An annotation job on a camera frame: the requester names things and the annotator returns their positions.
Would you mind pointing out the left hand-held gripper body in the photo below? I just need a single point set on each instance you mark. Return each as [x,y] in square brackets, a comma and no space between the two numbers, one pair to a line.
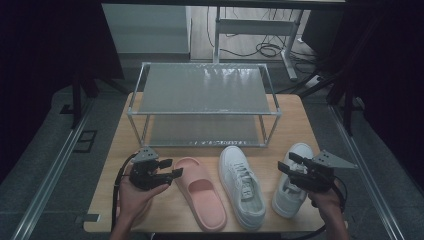
[145,173]

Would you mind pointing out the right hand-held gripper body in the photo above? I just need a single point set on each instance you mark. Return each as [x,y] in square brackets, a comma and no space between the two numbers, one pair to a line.
[316,180]

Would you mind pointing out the white sneaker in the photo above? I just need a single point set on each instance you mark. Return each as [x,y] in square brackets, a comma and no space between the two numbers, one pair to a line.
[286,206]
[233,160]

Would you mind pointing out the pink slipper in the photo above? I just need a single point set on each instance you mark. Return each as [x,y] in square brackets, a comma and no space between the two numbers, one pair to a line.
[213,216]

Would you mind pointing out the metal two-tier shoe rack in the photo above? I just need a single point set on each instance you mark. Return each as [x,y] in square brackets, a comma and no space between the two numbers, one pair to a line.
[200,90]

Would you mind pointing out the person's right hand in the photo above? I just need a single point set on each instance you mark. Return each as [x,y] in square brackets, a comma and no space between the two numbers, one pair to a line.
[328,203]

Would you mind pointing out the person's left hand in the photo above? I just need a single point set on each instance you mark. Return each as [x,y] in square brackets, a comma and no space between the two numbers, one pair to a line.
[133,203]

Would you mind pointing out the black metal stand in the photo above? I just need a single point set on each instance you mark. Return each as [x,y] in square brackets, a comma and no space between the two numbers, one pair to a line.
[76,100]
[348,113]

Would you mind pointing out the white power strip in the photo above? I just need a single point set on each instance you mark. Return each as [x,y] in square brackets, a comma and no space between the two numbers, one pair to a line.
[315,81]

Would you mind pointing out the dark curtain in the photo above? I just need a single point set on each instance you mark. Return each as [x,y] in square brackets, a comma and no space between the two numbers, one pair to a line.
[33,66]
[393,83]

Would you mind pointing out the dark box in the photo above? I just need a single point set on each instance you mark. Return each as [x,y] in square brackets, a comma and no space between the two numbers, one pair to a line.
[323,30]

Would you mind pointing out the grey cabinet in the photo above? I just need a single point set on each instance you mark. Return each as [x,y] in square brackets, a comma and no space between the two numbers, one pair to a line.
[146,30]

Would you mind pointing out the metal floor rail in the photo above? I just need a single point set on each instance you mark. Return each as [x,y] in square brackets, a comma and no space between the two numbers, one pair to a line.
[366,180]
[50,181]

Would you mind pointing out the white desk frame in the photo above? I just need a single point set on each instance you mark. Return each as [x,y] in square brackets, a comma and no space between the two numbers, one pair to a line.
[253,26]

